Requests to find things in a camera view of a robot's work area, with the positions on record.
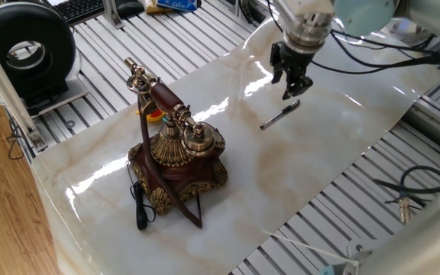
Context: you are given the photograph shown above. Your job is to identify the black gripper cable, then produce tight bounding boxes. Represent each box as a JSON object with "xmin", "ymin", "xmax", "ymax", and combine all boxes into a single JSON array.
[{"xmin": 265, "ymin": 0, "xmax": 440, "ymax": 76}]

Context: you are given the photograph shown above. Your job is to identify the metal corner bracket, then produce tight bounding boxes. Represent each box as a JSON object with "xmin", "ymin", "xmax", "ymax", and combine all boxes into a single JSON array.
[{"xmin": 28, "ymin": 131, "xmax": 48, "ymax": 153}]

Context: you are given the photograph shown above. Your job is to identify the brass red phone handset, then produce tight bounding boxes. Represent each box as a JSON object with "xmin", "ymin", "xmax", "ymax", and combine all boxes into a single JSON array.
[{"xmin": 123, "ymin": 57, "xmax": 216, "ymax": 158}]

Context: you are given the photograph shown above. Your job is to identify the black silver ballpoint pen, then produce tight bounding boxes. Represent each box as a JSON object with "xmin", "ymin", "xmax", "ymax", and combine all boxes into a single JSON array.
[{"xmin": 259, "ymin": 99, "xmax": 301, "ymax": 131}]

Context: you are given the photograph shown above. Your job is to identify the yellow orange toy turtle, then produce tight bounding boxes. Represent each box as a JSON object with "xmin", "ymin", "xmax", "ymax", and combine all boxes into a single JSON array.
[{"xmin": 135, "ymin": 108, "xmax": 166, "ymax": 123}]

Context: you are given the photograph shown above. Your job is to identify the black cable with metal plug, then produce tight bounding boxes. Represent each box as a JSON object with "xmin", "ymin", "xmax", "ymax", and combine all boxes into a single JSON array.
[{"xmin": 372, "ymin": 165, "xmax": 440, "ymax": 225}]

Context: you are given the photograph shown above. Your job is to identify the short aluminium post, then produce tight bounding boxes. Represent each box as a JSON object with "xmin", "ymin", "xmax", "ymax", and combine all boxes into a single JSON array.
[{"xmin": 103, "ymin": 0, "xmax": 125, "ymax": 30}]

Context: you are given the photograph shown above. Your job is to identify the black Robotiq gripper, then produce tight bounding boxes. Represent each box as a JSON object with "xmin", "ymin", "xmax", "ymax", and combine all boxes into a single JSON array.
[{"xmin": 270, "ymin": 42, "xmax": 315, "ymax": 101}]

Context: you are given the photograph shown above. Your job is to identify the antique brass red phone base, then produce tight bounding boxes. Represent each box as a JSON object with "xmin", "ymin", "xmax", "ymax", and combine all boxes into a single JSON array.
[{"xmin": 127, "ymin": 121, "xmax": 229, "ymax": 215}]

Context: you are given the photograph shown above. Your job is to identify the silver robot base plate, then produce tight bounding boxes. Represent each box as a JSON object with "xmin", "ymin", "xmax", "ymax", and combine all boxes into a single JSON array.
[{"xmin": 344, "ymin": 238, "xmax": 377, "ymax": 275}]

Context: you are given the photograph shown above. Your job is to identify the aluminium frame beam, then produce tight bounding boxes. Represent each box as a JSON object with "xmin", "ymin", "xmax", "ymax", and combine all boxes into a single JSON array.
[{"xmin": 0, "ymin": 22, "xmax": 49, "ymax": 154}]

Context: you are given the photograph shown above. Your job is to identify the glossy marble pattern mat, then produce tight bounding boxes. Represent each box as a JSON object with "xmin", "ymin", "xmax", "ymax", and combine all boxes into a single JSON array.
[{"xmin": 31, "ymin": 17, "xmax": 440, "ymax": 275}]

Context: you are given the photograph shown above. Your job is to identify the blue snack packet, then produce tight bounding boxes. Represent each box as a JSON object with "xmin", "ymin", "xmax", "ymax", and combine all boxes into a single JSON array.
[{"xmin": 154, "ymin": 0, "xmax": 202, "ymax": 11}]

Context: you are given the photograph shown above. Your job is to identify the thin black phone line cable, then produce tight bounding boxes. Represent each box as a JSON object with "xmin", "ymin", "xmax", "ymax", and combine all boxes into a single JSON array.
[{"xmin": 126, "ymin": 162, "xmax": 157, "ymax": 231}]

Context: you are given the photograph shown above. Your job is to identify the black computer keyboard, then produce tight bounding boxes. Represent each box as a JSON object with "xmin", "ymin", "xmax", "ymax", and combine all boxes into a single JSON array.
[{"xmin": 51, "ymin": 0, "xmax": 108, "ymax": 26}]

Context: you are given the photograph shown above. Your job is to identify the white zip tie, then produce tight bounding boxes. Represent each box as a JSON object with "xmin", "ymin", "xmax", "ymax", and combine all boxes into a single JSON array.
[{"xmin": 261, "ymin": 230, "xmax": 361, "ymax": 267}]

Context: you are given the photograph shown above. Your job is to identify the brown handset cord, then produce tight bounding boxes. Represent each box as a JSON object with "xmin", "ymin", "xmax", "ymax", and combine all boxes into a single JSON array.
[{"xmin": 136, "ymin": 97, "xmax": 204, "ymax": 229}]

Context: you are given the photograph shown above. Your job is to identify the black floor cables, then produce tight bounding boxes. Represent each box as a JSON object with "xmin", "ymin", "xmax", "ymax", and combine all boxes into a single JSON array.
[{"xmin": 5, "ymin": 116, "xmax": 26, "ymax": 160}]

